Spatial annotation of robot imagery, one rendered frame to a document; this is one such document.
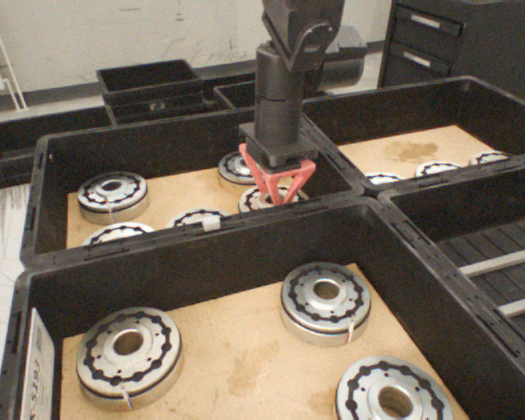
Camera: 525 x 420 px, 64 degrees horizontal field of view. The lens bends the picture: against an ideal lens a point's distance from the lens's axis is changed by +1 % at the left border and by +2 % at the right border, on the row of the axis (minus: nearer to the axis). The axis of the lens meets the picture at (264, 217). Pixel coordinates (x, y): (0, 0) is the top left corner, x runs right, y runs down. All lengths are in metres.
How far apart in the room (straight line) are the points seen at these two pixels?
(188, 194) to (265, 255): 0.24
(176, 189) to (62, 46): 2.75
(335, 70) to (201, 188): 0.32
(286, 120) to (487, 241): 0.35
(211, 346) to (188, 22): 3.16
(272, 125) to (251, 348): 0.26
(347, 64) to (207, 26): 3.06
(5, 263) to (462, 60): 1.63
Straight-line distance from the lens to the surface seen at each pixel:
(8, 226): 0.97
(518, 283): 0.64
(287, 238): 0.50
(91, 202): 0.68
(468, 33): 1.84
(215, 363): 0.48
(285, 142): 0.52
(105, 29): 3.40
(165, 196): 0.71
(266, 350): 0.48
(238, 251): 0.49
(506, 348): 0.42
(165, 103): 1.87
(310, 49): 0.45
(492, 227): 0.71
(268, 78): 0.49
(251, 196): 0.61
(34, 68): 3.45
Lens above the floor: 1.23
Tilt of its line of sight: 38 degrees down
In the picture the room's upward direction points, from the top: straight up
